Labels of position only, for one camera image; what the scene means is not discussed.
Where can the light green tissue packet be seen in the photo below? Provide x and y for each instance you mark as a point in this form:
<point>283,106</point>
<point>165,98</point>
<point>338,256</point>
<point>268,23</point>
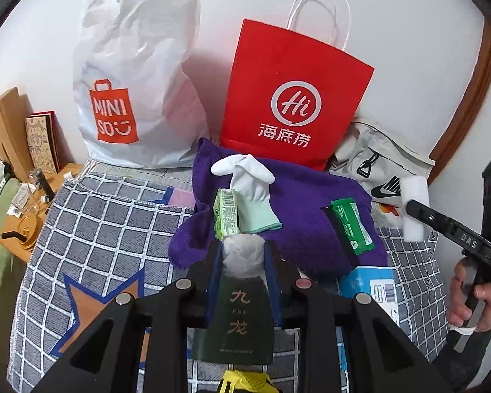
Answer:
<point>227,213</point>

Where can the wooden headboard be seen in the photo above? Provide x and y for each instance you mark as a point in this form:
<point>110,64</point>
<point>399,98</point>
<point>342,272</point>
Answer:
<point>4,123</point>

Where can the amber glass cup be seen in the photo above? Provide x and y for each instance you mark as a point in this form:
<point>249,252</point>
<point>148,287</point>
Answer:
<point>26,231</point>

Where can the dark green tea tin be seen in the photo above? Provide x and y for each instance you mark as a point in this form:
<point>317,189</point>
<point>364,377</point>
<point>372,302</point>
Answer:
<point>233,327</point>

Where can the black device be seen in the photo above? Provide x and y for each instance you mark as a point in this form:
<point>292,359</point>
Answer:
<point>45,184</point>

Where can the person's right forearm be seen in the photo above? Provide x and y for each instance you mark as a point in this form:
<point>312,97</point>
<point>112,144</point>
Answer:
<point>466,360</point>

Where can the dark green wipes packet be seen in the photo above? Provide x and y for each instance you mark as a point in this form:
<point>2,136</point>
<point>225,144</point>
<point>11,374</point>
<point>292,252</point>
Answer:
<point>354,225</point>

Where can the red paper bag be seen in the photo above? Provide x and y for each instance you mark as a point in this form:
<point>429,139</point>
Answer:
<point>294,90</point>

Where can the wooden nightstand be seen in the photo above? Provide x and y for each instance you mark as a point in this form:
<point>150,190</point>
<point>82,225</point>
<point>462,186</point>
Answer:
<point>63,178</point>

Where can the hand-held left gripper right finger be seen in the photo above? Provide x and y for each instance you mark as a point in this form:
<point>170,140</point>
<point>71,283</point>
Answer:
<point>275,294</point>

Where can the white cloth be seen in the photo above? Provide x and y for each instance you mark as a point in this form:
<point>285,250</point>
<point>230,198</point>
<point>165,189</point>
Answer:
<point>243,254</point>

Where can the person's right hand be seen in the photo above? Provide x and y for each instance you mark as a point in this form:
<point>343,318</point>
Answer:
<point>486,303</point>

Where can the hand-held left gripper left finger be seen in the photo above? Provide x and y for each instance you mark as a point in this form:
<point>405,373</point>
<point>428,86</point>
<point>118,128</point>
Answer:
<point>213,286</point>

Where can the brown wooden door frame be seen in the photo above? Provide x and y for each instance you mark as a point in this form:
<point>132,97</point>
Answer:
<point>474,102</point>

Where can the white glove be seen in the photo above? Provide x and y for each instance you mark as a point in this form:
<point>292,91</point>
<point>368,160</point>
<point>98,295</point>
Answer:
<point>249,196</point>

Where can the blue tissue pack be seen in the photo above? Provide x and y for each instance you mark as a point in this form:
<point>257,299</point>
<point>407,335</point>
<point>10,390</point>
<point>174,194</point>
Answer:
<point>372,282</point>

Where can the patterned notebook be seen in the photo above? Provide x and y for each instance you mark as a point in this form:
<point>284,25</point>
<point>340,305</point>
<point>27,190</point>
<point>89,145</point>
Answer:
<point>41,143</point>

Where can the grey waist bag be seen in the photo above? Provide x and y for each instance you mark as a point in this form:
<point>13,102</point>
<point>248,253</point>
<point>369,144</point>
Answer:
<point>376,159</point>

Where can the clear glass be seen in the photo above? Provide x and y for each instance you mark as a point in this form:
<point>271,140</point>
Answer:
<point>24,198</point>

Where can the purple towel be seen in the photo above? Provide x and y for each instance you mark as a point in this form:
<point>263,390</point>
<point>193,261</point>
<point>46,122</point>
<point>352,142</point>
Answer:
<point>302,221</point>

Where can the red book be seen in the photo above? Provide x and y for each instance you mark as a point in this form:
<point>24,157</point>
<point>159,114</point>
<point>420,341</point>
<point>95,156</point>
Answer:
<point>54,131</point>

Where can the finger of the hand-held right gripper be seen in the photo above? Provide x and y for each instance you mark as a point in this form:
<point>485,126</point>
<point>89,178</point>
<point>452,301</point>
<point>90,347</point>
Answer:
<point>427,215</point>

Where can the yellow mesh pouch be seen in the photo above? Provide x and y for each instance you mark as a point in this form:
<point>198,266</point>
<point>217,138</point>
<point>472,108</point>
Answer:
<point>245,382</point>

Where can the white sponge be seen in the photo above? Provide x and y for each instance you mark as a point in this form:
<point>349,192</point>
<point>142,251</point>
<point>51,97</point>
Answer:
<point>417,186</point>

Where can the grey checked star-print cloth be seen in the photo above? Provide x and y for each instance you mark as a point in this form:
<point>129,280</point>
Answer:
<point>98,233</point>

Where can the white plastic shopping bag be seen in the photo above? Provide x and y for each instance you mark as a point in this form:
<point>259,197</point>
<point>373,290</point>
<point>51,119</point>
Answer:
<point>139,69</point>

